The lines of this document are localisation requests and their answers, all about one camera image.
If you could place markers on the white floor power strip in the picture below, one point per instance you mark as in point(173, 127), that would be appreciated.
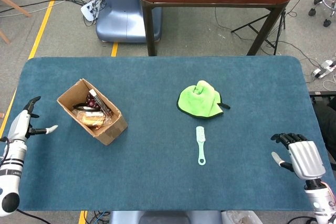
point(321, 71)

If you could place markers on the grey robot torso base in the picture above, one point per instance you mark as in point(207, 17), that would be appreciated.
point(162, 218)

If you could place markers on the chrome stool wheel base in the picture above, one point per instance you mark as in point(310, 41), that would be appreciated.
point(312, 12)

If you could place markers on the white power strip with plugs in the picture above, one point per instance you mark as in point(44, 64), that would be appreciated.
point(88, 11)

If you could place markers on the lime green microfiber cloth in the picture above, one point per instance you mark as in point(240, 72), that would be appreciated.
point(197, 103)

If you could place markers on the white chair with wooden legs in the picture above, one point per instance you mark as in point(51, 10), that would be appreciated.
point(15, 7)

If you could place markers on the dark red grape bunch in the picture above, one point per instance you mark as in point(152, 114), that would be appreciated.
point(91, 101)

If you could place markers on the glass tube with white cap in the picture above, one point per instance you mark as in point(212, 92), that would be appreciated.
point(98, 100)

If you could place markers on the black equipment frame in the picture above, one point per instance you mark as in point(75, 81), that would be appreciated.
point(328, 124)

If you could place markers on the bluish mobile robot base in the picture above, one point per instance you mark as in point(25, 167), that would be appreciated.
point(120, 19)

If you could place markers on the black tripod stand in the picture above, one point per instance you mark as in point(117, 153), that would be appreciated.
point(283, 20)

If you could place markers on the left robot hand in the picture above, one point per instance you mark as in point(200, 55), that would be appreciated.
point(19, 127)

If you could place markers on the brown cardboard box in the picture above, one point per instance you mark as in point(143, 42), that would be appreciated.
point(113, 132)

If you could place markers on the light green scrub brush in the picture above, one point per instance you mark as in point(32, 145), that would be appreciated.
point(200, 145)

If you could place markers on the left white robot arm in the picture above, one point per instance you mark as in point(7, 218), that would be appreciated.
point(10, 166)

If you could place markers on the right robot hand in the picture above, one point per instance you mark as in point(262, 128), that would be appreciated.
point(305, 158)

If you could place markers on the blue felt table mat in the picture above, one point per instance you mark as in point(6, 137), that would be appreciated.
point(157, 176)

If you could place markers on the clear plastic bin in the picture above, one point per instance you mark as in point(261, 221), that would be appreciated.
point(241, 218)

